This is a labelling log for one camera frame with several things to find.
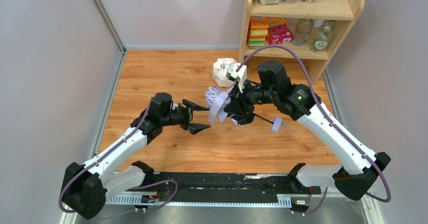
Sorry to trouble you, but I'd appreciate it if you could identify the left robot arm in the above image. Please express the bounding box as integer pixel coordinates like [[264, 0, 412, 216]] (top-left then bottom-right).
[[58, 92, 209, 219]]

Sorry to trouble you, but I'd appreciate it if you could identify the wooden shelf unit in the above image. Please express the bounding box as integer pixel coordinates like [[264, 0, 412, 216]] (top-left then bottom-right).
[[238, 0, 366, 86]]

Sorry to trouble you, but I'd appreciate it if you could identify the orange snack box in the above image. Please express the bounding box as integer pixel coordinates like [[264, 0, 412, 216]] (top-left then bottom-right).
[[249, 16, 286, 29]]

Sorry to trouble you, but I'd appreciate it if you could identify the clear glass bottle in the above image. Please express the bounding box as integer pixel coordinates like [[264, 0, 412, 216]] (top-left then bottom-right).
[[292, 19, 314, 46], [310, 20, 336, 53]]

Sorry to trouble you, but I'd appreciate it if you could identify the clear glass bottle left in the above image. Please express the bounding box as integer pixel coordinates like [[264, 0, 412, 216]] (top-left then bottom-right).
[[292, 19, 314, 46]]

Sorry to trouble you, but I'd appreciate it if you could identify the white crumpled paper bag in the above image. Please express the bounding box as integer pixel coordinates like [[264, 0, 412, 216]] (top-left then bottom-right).
[[212, 58, 237, 88]]

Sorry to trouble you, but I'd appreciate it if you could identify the clear glass bottle right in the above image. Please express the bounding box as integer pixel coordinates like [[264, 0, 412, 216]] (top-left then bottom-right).
[[310, 20, 336, 53]]

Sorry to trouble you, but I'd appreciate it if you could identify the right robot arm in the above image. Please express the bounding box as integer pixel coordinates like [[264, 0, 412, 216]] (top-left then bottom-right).
[[224, 60, 391, 200]]

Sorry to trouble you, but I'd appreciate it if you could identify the lavender folding umbrella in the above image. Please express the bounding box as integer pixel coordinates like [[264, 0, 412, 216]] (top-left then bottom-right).
[[205, 86, 294, 137]]

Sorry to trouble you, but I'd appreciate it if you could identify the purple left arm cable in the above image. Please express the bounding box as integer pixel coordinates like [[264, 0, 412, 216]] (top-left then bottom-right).
[[58, 97, 154, 214]]

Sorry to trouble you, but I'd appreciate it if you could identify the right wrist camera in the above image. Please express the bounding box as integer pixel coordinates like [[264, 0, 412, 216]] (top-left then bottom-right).
[[226, 63, 247, 93]]

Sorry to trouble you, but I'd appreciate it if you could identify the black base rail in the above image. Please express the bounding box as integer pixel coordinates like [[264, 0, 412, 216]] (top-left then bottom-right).
[[142, 172, 321, 204]]

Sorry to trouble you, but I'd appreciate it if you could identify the red snack box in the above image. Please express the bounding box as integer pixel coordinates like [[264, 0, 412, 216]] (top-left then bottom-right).
[[266, 25, 294, 44]]

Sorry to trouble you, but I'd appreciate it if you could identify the stacked sponges pack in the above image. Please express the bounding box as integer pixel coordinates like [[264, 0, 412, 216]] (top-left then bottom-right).
[[247, 28, 268, 49]]

